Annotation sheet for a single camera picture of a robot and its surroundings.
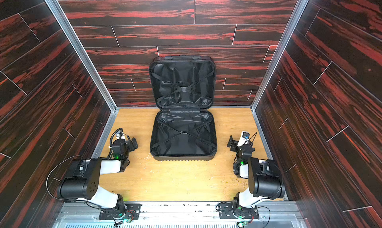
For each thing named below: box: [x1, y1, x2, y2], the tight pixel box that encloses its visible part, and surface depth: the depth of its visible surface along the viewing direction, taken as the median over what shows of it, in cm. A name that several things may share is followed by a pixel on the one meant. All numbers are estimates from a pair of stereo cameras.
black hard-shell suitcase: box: [149, 55, 218, 161], surface depth 101 cm
